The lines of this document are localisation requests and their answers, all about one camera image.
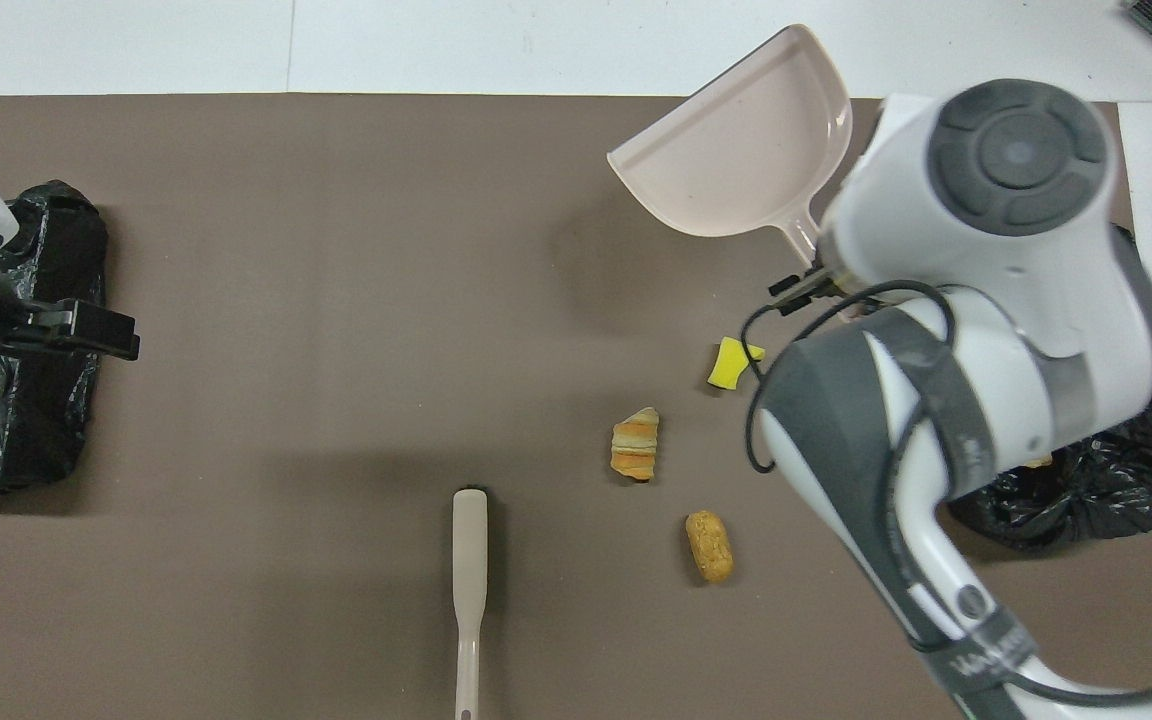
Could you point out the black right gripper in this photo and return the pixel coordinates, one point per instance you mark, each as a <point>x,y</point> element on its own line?
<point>801,290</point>

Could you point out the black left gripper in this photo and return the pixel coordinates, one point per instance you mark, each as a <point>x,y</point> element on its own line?
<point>36,325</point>

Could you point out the plain yellow sponge piece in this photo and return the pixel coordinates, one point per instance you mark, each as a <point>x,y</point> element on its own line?
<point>726,365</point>

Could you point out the beige plastic dustpan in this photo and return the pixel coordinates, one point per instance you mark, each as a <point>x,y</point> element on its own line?
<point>736,160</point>

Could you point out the brown toy bread roll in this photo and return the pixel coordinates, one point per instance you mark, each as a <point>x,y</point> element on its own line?
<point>709,546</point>

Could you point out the beige brush with black bristles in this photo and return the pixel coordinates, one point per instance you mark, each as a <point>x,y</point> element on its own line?
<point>470,560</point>

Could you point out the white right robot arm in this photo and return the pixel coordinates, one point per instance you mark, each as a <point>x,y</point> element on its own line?
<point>1086,290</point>

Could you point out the black bag-lined bin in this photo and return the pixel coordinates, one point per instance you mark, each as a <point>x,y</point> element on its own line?
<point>46,420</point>
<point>1116,490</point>

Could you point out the brown table mat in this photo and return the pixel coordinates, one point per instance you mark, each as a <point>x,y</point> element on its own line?
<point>336,250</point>

